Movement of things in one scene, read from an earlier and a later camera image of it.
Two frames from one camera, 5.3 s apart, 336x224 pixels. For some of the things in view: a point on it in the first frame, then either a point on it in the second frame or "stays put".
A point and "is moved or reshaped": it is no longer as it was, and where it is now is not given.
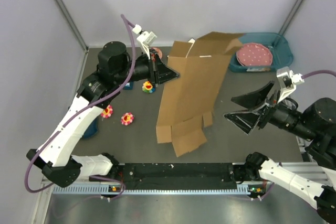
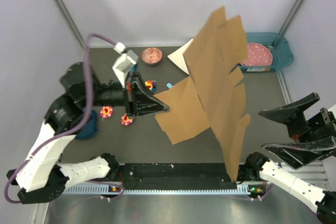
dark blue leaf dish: (92, 129) stays put
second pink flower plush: (127, 118) stays put
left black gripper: (159, 73) -> (138, 97)
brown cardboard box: (191, 82) is moved or reshaped
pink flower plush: (107, 112) stays put
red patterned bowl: (153, 50) stays put
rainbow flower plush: (147, 87) stays put
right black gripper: (245, 120) -> (322, 125)
